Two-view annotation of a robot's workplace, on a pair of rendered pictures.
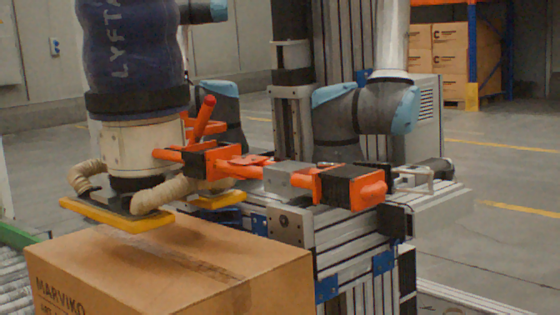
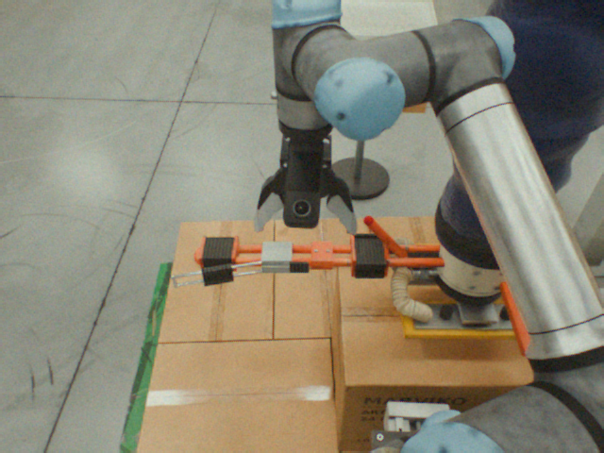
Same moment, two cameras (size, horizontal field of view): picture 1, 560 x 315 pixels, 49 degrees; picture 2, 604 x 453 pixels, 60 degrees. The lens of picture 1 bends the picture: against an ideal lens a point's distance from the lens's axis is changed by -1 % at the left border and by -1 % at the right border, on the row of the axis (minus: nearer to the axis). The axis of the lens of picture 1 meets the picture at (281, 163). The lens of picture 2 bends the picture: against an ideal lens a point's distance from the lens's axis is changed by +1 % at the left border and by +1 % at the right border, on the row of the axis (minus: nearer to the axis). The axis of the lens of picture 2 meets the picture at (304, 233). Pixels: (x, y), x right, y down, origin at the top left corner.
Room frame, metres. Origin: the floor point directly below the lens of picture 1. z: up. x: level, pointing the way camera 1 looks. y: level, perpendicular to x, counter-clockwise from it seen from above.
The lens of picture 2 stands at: (1.61, -0.56, 2.09)
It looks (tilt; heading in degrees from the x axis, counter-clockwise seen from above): 46 degrees down; 133
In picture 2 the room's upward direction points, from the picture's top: straight up
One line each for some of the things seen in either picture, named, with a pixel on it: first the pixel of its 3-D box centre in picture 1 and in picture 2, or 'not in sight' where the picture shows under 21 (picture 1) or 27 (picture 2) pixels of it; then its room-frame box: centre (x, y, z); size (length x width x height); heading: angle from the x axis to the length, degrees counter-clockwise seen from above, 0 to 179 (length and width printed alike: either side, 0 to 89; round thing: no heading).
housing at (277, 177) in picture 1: (289, 177); (276, 257); (1.02, -0.01, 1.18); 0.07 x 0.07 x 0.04; 42
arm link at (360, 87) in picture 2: not in sight; (361, 81); (1.33, -0.17, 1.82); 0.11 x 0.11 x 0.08; 66
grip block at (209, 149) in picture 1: (212, 160); (368, 255); (1.18, 0.13, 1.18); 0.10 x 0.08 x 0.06; 132
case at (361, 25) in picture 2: not in sight; (369, 55); (0.16, 1.50, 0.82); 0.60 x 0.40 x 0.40; 38
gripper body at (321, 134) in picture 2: not in sight; (306, 151); (1.23, -0.14, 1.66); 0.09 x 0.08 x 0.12; 130
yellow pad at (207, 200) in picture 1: (184, 183); (475, 315); (1.43, 0.23, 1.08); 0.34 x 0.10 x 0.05; 42
